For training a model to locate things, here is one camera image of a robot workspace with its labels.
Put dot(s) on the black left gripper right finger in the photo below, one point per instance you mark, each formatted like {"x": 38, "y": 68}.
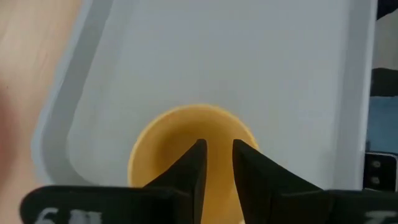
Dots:
{"x": 258, "y": 174}

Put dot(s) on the black aluminium table frame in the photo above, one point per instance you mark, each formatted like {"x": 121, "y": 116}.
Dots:
{"x": 381, "y": 171}

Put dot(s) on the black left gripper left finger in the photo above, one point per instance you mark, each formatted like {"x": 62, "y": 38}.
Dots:
{"x": 194, "y": 174}

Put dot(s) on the yellow cup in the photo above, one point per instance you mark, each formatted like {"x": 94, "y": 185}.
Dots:
{"x": 174, "y": 146}

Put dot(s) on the grey plastic tray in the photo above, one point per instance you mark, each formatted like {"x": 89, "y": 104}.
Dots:
{"x": 217, "y": 62}

